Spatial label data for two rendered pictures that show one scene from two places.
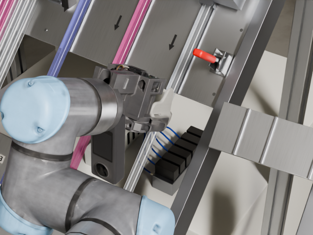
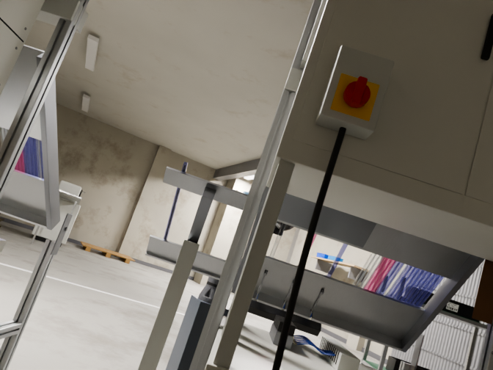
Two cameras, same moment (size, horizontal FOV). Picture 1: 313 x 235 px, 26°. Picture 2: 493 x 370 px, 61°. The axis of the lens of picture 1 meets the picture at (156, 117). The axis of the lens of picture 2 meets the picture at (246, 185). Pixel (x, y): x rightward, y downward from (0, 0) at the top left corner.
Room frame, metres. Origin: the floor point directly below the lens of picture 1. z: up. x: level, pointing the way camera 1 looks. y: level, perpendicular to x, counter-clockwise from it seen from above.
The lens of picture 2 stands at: (2.02, -0.89, 0.80)
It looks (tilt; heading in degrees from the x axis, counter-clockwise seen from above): 10 degrees up; 150
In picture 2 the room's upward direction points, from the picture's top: 19 degrees clockwise
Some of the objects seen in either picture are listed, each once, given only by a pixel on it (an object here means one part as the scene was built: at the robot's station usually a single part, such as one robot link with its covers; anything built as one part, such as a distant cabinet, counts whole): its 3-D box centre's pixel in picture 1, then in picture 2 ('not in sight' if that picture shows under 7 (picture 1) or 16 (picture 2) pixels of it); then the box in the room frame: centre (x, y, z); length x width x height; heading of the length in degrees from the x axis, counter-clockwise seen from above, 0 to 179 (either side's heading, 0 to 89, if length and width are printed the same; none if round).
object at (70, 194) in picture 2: not in sight; (60, 212); (-6.74, 0.49, 0.58); 2.57 x 0.61 x 1.16; 170
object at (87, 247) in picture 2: not in sight; (106, 252); (-7.40, 1.79, 0.05); 1.16 x 0.81 x 0.11; 80
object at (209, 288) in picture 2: not in sight; (214, 293); (0.04, 0.29, 0.60); 0.15 x 0.15 x 0.10
